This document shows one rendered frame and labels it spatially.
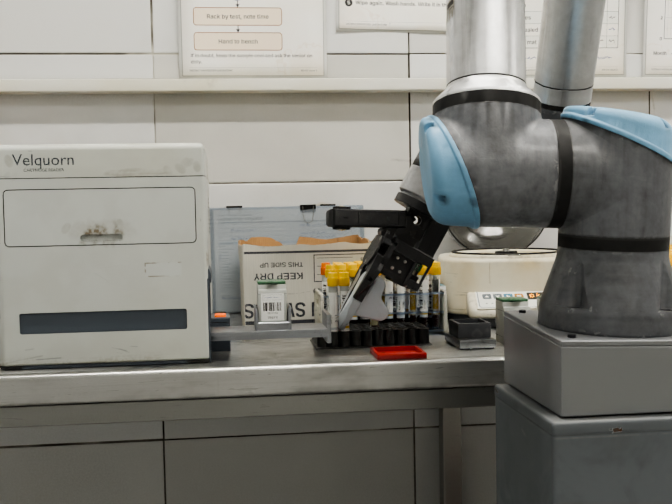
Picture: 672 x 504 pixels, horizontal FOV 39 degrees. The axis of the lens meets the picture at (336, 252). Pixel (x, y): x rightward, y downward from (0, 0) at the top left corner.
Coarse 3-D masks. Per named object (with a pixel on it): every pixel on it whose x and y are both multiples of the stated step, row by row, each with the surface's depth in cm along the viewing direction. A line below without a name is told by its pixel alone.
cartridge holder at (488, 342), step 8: (456, 320) 142; (464, 320) 142; (472, 320) 142; (480, 320) 141; (456, 328) 137; (464, 328) 137; (472, 328) 137; (480, 328) 137; (488, 328) 137; (448, 336) 141; (456, 336) 138; (464, 336) 137; (472, 336) 137; (480, 336) 137; (488, 336) 137; (456, 344) 137; (464, 344) 135; (472, 344) 135; (480, 344) 135; (488, 344) 135
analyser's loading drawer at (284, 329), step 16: (288, 304) 134; (256, 320) 130; (288, 320) 130; (224, 336) 129; (240, 336) 130; (256, 336) 130; (272, 336) 130; (288, 336) 130; (304, 336) 131; (320, 336) 131
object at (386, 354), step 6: (372, 348) 133; (378, 348) 134; (384, 348) 134; (390, 348) 134; (396, 348) 134; (402, 348) 134; (408, 348) 134; (414, 348) 135; (420, 348) 132; (372, 354) 132; (378, 354) 128; (384, 354) 128; (390, 354) 128; (396, 354) 128; (402, 354) 128; (408, 354) 128; (414, 354) 128; (420, 354) 128; (426, 354) 128
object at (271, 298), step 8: (264, 288) 131; (272, 288) 131; (280, 288) 131; (264, 296) 130; (272, 296) 130; (280, 296) 131; (264, 304) 130; (272, 304) 130; (280, 304) 131; (264, 312) 130; (272, 312) 131; (280, 312) 131; (264, 320) 130; (272, 320) 131; (280, 320) 131
